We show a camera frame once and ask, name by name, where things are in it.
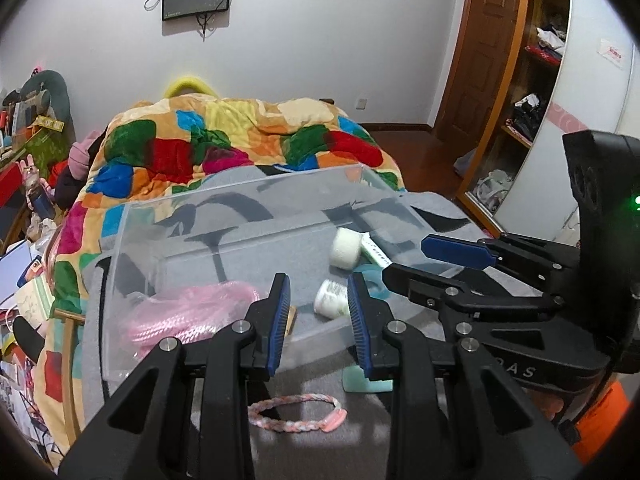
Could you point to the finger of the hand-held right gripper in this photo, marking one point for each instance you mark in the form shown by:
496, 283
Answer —
450, 251
420, 282

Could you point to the teal plastic tape dispenser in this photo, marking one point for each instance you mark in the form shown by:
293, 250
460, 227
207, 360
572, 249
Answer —
376, 284

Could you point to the black bag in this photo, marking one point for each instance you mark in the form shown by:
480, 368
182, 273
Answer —
527, 115

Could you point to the white tape roll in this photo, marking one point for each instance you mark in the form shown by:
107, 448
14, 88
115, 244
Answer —
345, 251

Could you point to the yellow pillow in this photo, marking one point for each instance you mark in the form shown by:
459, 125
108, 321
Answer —
190, 84

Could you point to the white sticker with red print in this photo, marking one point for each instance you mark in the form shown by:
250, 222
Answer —
612, 53

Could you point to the white tube with green print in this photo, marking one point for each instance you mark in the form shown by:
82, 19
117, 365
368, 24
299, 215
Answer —
376, 253

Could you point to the light green rectangular block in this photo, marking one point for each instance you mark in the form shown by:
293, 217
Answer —
371, 386

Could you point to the pile of folded clothes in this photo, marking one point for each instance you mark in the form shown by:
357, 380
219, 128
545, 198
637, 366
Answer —
549, 40

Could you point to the white roll lower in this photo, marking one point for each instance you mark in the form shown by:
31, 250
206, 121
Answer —
330, 301

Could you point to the clear plastic bag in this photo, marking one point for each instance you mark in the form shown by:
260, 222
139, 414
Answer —
492, 186

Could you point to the person's right forearm orange sleeve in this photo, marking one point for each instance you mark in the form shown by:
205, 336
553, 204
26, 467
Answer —
602, 420

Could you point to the wooden wardrobe shelf unit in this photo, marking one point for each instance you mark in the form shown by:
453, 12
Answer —
520, 75

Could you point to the colourful patchwork quilt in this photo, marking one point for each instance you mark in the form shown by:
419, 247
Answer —
165, 152

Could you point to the red cabinet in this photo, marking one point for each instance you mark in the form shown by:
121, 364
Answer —
11, 200

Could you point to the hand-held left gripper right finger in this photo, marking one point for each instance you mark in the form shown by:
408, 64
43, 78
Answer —
358, 325

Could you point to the small brown block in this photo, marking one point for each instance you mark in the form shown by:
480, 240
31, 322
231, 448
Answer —
291, 319

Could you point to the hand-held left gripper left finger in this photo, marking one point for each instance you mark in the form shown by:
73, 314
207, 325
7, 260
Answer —
279, 320

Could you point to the pile of papers and books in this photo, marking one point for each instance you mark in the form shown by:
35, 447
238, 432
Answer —
27, 285

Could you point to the pink bunny toy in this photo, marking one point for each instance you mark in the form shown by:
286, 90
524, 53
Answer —
37, 190

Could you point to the pink knit hat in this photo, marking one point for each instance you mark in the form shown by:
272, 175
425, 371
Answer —
84, 156

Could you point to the white wall socket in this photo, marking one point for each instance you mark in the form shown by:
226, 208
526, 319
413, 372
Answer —
360, 104

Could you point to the wooden door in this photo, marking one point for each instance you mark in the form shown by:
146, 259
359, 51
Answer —
480, 50

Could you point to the clear plastic storage box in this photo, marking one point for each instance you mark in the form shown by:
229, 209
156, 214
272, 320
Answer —
225, 220

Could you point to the white sliding wardrobe door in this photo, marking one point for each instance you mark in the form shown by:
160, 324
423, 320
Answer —
585, 90

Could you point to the wooden chair frame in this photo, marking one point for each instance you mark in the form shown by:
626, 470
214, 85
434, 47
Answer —
69, 375

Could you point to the grey bag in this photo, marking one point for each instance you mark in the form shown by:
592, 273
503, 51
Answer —
466, 162

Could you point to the person's right hand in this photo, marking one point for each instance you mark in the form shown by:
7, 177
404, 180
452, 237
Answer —
547, 406

